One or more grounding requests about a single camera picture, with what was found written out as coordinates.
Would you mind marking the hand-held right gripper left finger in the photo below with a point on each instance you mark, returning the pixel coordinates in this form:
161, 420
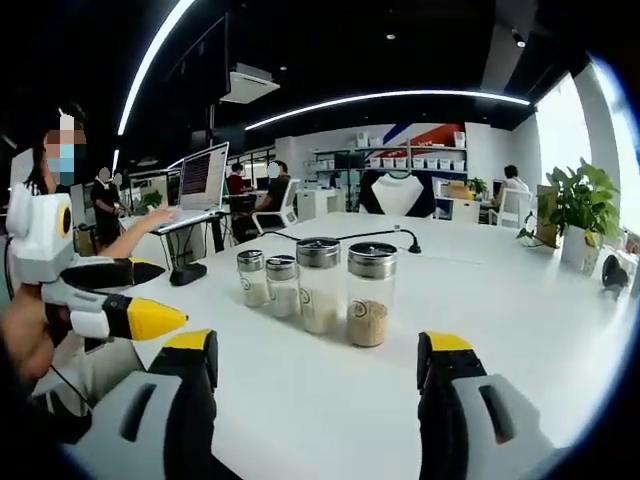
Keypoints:
165, 415

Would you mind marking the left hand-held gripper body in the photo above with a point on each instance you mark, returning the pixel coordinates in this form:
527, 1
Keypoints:
35, 235

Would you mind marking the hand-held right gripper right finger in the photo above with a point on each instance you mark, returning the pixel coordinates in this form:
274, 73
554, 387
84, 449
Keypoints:
465, 430

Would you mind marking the small seasoning bottle white powder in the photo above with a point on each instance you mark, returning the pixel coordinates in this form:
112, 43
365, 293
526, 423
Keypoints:
255, 295
282, 300

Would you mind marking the tall seasoning bottle brown granules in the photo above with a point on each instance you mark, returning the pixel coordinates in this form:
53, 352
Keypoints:
367, 325

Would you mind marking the tall seasoning bottle white powder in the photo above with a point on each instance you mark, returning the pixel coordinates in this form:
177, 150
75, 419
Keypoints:
320, 315

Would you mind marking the person's left hand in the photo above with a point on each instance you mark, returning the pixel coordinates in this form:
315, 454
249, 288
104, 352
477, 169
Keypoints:
25, 330

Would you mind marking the black computer mouse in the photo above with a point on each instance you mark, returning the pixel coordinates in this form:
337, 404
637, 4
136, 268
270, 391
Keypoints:
187, 274

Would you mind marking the person's light trousers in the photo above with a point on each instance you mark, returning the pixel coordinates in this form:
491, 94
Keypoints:
110, 370

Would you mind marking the small green plant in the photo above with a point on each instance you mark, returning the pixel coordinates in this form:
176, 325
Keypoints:
477, 185
152, 200

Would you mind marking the black laptop stand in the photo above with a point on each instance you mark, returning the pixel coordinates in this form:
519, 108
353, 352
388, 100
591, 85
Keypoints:
218, 235

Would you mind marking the white laptop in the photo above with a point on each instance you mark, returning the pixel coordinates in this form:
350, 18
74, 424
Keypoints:
202, 175

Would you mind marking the white office chair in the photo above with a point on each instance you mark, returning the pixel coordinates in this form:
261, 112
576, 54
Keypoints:
290, 195

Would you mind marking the potted green plant white pot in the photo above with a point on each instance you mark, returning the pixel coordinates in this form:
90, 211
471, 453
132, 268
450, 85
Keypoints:
577, 247

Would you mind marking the black round device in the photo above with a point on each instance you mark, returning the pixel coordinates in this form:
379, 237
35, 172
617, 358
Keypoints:
614, 275

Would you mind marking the long curved ceiling light strip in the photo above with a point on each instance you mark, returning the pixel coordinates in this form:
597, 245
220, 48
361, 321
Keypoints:
155, 46

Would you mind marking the brown paper bag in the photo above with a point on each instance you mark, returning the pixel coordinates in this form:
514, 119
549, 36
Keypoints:
546, 220

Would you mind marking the white ceiling air conditioner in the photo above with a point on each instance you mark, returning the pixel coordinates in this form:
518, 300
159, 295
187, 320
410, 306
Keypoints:
250, 82

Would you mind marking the cardboard box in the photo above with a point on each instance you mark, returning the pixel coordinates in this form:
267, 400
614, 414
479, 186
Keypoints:
454, 190

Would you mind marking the black and white shirt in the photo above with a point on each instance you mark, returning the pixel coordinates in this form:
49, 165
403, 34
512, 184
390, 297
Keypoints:
397, 192

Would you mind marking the white shelf with storage bins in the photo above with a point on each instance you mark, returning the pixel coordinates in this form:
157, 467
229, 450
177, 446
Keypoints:
435, 162

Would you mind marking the arched ceiling light strip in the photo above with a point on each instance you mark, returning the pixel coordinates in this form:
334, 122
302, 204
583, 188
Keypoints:
400, 94

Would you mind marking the black ceiling spotlight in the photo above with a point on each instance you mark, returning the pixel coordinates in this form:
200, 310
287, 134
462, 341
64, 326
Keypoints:
517, 37

